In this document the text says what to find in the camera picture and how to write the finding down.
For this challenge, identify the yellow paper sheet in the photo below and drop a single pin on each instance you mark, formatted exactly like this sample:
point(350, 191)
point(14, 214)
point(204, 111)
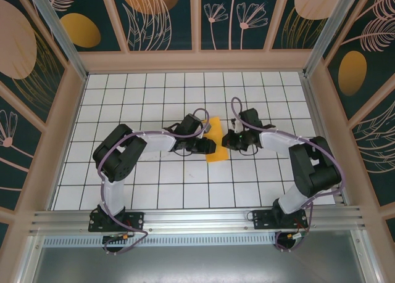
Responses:
point(217, 129)

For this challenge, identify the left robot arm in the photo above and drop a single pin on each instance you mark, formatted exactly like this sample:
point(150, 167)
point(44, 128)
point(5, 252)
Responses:
point(118, 159)

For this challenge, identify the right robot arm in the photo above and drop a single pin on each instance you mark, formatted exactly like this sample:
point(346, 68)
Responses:
point(314, 169)

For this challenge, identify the grey metal sheet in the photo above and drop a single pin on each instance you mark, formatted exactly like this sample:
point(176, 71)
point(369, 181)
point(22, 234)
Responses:
point(197, 264)

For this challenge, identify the small black controller board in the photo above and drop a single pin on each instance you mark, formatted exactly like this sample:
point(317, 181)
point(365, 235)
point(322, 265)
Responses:
point(297, 236)
point(115, 237)

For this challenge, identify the pink disc gold stems panel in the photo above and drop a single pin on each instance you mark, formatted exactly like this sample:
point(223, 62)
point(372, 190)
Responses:
point(308, 2)

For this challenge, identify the orange disc white leaves panel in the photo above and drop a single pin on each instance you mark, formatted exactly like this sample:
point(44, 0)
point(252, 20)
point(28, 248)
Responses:
point(148, 5)

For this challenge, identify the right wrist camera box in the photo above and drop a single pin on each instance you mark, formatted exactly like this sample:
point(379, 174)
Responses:
point(237, 126)

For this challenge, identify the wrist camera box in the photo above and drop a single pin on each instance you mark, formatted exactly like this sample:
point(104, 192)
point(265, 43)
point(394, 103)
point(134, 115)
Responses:
point(208, 127)
point(237, 126)

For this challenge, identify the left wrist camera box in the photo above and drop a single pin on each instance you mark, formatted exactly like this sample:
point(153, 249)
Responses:
point(208, 127)

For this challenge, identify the aluminium mounting rail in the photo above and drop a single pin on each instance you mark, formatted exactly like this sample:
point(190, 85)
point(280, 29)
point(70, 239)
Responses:
point(197, 218)

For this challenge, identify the aluminium table edge rail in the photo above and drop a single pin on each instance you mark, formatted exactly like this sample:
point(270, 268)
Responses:
point(315, 110)

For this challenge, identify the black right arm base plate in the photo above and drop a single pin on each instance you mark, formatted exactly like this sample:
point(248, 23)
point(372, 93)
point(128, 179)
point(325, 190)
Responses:
point(262, 219)

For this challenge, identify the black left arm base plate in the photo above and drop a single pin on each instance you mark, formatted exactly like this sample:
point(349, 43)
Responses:
point(135, 221)

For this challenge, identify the pink flowers wall panel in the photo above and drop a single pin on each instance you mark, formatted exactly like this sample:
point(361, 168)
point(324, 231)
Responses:
point(225, 36)

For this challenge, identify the orange oval fern wall panel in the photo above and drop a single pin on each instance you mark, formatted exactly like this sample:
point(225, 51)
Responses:
point(351, 73)

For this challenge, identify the pink fern leaves wall panel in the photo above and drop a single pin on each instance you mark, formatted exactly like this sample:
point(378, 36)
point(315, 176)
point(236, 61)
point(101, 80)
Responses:
point(376, 147)

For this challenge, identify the aluminium frame post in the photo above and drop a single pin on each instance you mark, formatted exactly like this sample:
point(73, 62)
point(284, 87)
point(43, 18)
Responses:
point(61, 39)
point(367, 261)
point(330, 27)
point(27, 264)

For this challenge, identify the yellow oval wall panel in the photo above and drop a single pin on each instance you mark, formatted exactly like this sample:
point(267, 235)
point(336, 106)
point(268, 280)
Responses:
point(80, 30)

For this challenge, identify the flower and stems wall panel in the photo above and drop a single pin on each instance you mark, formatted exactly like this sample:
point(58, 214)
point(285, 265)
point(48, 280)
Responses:
point(12, 159)

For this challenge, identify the large pink disc wall panel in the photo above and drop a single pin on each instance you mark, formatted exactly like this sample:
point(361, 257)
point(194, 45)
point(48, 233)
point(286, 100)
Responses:
point(18, 48)

